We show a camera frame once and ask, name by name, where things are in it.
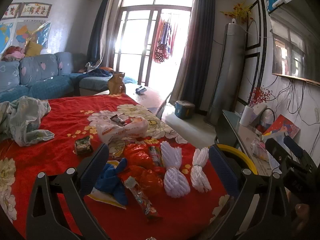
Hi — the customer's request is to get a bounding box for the blue glove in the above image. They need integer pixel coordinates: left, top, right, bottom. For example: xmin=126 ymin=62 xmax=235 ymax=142
xmin=94 ymin=158 xmax=127 ymax=205

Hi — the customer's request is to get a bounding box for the white foam net bundle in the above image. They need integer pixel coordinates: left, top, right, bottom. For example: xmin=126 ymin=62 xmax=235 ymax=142
xmin=161 ymin=141 xmax=190 ymax=198

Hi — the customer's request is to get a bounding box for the green snack wrapper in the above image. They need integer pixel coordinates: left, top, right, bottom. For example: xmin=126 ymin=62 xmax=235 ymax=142
xmin=74 ymin=136 xmax=93 ymax=155

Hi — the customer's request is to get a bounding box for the red snack stick wrapper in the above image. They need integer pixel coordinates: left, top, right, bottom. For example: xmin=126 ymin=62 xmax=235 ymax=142
xmin=124 ymin=176 xmax=158 ymax=217

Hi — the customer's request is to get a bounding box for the red plastic bag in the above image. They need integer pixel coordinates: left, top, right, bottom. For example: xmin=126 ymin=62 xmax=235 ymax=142
xmin=118 ymin=144 xmax=166 ymax=197

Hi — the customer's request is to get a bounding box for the white plastic shopping bag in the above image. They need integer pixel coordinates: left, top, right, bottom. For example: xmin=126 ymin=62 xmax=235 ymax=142
xmin=96 ymin=116 xmax=149 ymax=145

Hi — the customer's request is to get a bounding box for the yellow white snack bag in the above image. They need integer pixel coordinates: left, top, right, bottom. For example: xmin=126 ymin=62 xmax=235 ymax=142
xmin=88 ymin=160 xmax=126 ymax=209

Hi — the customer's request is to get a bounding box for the yellow rim trash bin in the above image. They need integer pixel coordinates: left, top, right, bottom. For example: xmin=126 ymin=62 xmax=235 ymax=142
xmin=217 ymin=144 xmax=258 ymax=175

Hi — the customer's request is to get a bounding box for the person right hand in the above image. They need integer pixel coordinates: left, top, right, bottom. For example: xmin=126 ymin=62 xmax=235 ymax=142
xmin=285 ymin=189 xmax=310 ymax=235

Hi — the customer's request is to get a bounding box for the red picture book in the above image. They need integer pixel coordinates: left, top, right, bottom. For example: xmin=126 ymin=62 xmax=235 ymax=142
xmin=263 ymin=114 xmax=300 ymax=139

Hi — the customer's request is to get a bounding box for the white paper towel roll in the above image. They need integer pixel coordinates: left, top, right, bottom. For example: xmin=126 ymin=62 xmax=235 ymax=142
xmin=239 ymin=105 xmax=254 ymax=127

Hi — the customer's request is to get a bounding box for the glass tv console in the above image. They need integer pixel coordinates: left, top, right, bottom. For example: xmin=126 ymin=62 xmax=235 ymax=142
xmin=215 ymin=110 xmax=280 ymax=176

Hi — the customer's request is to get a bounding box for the red floral blanket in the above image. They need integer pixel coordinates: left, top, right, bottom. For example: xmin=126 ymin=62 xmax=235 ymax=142
xmin=1 ymin=95 xmax=226 ymax=239

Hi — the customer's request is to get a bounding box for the light blue crumpled cloth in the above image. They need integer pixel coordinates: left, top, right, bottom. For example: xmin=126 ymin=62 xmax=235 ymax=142
xmin=1 ymin=96 xmax=55 ymax=147

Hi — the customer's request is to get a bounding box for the grey standing air conditioner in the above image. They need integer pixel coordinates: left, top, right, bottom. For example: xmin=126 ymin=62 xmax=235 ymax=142
xmin=205 ymin=23 xmax=246 ymax=126

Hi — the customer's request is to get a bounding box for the blue storage box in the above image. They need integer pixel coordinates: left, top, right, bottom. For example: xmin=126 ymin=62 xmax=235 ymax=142
xmin=175 ymin=100 xmax=195 ymax=120

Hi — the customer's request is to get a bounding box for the dark candy bar wrapper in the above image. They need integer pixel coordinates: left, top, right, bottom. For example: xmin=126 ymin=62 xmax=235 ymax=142
xmin=110 ymin=114 xmax=127 ymax=127

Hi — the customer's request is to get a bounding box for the dark right curtain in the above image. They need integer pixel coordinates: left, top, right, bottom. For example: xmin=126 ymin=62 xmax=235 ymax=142
xmin=170 ymin=0 xmax=216 ymax=112

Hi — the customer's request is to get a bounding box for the blue sectional sofa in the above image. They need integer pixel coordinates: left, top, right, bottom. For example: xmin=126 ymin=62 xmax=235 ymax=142
xmin=1 ymin=52 xmax=116 ymax=102

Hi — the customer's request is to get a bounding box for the wooden coffee table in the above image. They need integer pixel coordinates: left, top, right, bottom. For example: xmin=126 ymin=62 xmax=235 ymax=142
xmin=111 ymin=83 xmax=171 ymax=119

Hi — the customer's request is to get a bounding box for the small blue item on table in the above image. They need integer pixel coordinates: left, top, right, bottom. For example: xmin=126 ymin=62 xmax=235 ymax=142
xmin=136 ymin=86 xmax=147 ymax=95

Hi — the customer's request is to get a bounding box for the yellow flower decoration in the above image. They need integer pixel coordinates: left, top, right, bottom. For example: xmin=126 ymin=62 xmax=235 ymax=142
xmin=220 ymin=3 xmax=253 ymax=24

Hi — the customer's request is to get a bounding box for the pink clothes pile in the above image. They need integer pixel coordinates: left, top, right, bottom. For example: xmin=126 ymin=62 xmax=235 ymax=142
xmin=1 ymin=46 xmax=25 ymax=62

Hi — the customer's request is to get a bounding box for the yellow pillow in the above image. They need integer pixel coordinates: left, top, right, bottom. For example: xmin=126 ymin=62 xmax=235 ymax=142
xmin=25 ymin=41 xmax=42 ymax=57

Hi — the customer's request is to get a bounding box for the dark blue left curtain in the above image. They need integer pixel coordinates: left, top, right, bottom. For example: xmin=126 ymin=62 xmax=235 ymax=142
xmin=87 ymin=0 xmax=108 ymax=66

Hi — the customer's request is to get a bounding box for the hanging laundry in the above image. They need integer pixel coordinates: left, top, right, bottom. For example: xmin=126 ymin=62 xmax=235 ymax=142
xmin=152 ymin=18 xmax=177 ymax=63

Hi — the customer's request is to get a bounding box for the world map poster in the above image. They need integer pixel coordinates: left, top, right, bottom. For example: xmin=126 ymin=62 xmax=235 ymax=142
xmin=1 ymin=20 xmax=51 ymax=54

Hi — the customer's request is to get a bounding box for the framed calligraphy picture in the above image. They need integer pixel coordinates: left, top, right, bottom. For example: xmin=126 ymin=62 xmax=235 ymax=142
xmin=19 ymin=2 xmax=52 ymax=18

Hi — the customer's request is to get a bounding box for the wall mounted television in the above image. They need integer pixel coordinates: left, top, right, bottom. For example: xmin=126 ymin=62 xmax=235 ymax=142
xmin=270 ymin=0 xmax=319 ymax=86

